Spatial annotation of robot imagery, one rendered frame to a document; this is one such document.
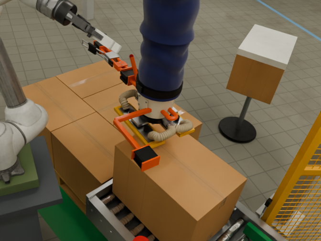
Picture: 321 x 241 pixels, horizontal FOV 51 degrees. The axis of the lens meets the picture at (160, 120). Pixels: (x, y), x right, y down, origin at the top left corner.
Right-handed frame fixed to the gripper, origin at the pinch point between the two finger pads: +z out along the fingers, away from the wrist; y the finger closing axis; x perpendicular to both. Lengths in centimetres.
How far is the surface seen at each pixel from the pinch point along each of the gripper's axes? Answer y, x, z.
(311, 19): -553, 249, 171
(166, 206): -50, -50, 54
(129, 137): -32.7, -28.5, 20.4
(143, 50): -38.1, 5.3, 3.9
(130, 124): -58, -28, 16
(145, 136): -52, -28, 26
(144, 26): -32.8, 13.7, -0.8
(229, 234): -77, -51, 99
